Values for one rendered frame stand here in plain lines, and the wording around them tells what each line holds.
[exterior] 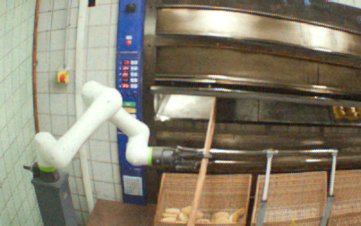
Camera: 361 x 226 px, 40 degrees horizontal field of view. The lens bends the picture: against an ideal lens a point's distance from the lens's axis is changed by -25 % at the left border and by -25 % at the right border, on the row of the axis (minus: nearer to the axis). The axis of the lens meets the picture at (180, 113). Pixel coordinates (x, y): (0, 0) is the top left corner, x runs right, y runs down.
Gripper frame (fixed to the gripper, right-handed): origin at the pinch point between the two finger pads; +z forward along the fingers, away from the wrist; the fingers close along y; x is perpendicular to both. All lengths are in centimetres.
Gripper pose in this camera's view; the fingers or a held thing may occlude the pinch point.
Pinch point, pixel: (204, 159)
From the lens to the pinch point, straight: 324.2
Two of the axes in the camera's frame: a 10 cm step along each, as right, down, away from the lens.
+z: 9.9, 0.5, -1.0
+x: -1.1, 3.5, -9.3
